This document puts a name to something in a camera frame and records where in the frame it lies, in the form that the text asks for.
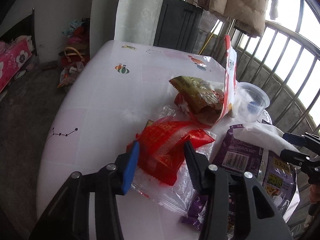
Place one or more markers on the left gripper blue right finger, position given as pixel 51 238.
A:
pixel 197 164

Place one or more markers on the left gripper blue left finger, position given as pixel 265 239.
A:
pixel 128 164

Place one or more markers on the red clear snack wrapper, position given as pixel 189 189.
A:
pixel 162 174

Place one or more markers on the purple snack wrapper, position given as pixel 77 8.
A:
pixel 256 148

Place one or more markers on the yellow noodle snack packet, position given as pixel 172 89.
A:
pixel 197 100

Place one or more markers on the clear plastic cup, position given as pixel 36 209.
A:
pixel 249 102

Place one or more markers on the red white snack bag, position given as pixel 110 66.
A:
pixel 230 79

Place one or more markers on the person right hand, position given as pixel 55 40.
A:
pixel 314 199

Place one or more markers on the pink patterned tablecloth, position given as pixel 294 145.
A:
pixel 122 87

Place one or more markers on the metal balcony railing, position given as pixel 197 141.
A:
pixel 284 62

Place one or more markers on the yellow broom stick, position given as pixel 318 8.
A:
pixel 209 36

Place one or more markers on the pile of clothes and bags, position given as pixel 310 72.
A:
pixel 74 55

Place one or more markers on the white curtain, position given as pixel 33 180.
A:
pixel 136 21

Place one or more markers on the pink floral bedding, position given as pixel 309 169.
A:
pixel 14 57

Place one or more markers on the beige puffer jacket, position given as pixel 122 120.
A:
pixel 249 15

